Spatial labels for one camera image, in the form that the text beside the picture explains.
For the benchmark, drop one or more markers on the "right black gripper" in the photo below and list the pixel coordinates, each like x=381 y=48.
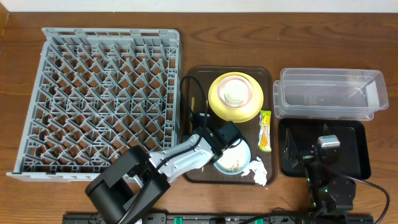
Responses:
x=290 y=150

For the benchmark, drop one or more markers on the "wooden chopstick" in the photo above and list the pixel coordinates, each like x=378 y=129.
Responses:
x=192 y=113
x=202 y=169

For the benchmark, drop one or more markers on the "yellow green snack wrapper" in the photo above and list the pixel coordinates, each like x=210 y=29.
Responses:
x=264 y=142

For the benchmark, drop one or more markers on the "light blue bowl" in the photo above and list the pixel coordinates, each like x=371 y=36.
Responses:
x=235 y=144

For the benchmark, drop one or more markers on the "white tissue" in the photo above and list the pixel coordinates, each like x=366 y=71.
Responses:
x=260 y=172

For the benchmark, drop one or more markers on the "food scraps rice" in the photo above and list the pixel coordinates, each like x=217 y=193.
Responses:
x=233 y=159

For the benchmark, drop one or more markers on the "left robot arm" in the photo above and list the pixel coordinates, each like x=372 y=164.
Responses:
x=134 y=182

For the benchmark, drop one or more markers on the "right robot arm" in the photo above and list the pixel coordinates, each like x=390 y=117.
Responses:
x=331 y=194

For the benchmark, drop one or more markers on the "grey dishwasher rack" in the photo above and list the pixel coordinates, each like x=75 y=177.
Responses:
x=97 y=93

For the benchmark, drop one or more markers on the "dark brown serving tray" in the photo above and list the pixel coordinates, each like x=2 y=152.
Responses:
x=249 y=129

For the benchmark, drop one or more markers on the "yellow plate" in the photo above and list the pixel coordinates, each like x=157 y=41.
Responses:
x=238 y=115

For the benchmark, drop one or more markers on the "white cup in bowl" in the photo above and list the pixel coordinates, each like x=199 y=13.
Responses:
x=235 y=92

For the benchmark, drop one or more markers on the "clear plastic bin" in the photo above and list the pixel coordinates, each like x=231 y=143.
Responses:
x=329 y=93

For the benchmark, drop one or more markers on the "black tray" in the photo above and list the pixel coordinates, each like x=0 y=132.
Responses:
x=353 y=156

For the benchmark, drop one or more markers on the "pink bowl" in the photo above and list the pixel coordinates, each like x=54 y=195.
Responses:
x=220 y=90

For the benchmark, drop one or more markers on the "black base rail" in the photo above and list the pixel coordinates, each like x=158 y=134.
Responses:
x=161 y=218

